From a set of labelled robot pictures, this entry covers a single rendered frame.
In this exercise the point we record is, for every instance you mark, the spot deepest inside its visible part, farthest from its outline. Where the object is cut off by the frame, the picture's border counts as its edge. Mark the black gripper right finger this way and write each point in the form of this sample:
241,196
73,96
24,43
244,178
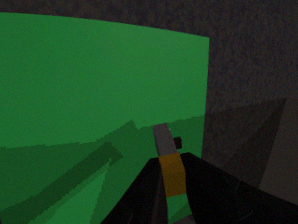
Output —
216,197

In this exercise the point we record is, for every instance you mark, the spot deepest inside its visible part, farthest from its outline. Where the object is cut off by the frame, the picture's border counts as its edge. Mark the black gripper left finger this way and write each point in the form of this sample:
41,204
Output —
144,202

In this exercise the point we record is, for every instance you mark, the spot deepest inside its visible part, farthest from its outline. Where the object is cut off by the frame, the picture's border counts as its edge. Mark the beige panel with black sockets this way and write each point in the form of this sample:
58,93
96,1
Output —
281,173

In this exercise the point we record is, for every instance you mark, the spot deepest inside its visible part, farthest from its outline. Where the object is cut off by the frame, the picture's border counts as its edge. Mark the green square mat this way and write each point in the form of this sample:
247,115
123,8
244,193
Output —
78,101

